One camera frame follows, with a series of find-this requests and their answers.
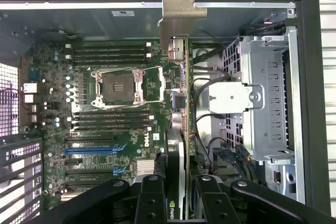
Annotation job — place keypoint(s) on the black RAM slot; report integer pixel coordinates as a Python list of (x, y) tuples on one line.
[(107, 51), (107, 46), (110, 114), (110, 119), (110, 128), (107, 56), (110, 123), (107, 61)]

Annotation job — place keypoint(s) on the green Dell motherboard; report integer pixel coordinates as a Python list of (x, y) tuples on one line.
[(126, 140)]

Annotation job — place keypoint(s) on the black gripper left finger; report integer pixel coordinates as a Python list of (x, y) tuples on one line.
[(152, 203)]

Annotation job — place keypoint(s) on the white expansion slot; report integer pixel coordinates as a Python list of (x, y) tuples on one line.
[(69, 196)]

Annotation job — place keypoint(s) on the CPU socket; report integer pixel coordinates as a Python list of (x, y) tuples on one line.
[(118, 87)]

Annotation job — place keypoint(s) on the blue expansion slot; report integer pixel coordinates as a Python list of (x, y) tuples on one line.
[(89, 151)]

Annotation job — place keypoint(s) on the tall silver disk bay cage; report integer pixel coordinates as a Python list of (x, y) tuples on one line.
[(262, 58)]

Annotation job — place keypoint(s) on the short black expansion slot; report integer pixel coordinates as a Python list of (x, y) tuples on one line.
[(72, 162)]

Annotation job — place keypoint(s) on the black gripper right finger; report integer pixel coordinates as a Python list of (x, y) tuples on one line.
[(212, 203)]

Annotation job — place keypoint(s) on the small silver disk bay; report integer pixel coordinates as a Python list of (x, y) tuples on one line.
[(283, 179)]

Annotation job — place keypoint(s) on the metal socket cover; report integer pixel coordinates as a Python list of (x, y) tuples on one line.
[(161, 85)]

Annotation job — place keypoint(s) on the silver finned chipset heatsink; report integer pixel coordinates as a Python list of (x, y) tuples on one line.
[(145, 167)]

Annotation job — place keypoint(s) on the black and silver PC case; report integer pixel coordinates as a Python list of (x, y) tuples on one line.
[(78, 24)]

